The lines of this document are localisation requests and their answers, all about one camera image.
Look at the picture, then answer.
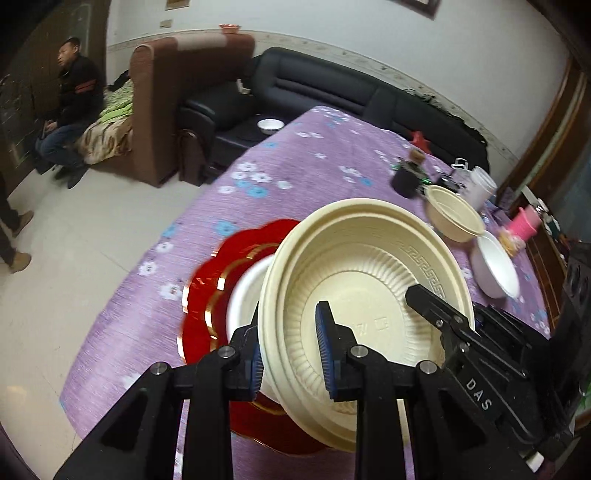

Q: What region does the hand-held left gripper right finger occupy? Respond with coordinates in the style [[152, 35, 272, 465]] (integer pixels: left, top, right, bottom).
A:
[[315, 301, 462, 480]]

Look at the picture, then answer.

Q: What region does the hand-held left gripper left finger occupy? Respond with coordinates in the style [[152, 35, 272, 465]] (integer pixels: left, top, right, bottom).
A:
[[54, 302, 264, 480]]

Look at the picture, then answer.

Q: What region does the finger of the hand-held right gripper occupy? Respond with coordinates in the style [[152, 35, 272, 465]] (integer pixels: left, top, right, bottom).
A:
[[405, 285, 568, 460], [475, 305, 552, 374]]

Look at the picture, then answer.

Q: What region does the red flower-shaped glass plate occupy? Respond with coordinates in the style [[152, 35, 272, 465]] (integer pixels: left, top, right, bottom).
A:
[[178, 219, 333, 457]]

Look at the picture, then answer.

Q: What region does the cream ribbed bowl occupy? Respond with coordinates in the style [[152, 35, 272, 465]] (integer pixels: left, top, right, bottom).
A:
[[257, 198, 476, 452]]

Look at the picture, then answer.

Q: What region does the wooden sideboard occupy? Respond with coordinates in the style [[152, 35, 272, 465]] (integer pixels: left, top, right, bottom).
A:
[[522, 185, 591, 278]]

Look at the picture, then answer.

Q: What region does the pink thermos bottle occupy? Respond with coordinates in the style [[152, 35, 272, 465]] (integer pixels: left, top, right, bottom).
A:
[[508, 206, 543, 250]]

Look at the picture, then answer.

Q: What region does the cream smooth bowl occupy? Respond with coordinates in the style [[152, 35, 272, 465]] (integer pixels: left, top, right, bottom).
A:
[[425, 185, 486, 243]]

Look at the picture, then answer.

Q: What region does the white plastic jar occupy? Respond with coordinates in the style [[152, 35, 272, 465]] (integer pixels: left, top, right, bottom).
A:
[[466, 166, 498, 208]]

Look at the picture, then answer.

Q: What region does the purple floral tablecloth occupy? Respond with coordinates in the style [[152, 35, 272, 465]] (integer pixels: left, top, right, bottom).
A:
[[60, 105, 568, 480]]

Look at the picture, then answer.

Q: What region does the black box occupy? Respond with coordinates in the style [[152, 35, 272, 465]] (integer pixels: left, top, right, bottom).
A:
[[392, 159, 428, 199]]

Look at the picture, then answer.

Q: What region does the brown handbag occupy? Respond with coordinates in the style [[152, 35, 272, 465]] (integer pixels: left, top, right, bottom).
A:
[[179, 129, 208, 185]]

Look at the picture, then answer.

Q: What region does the black leather sofa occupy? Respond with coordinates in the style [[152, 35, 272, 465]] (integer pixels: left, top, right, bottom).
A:
[[178, 46, 490, 185]]

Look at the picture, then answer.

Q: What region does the brown armchair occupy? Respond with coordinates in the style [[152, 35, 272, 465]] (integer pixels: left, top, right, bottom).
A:
[[129, 32, 256, 188]]

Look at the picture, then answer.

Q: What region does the green floral blanket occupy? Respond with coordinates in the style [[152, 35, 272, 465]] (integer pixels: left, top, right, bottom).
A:
[[76, 80, 136, 164]]

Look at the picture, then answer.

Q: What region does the framed wall picture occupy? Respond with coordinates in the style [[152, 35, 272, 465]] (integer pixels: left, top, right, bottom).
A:
[[397, 0, 441, 19]]

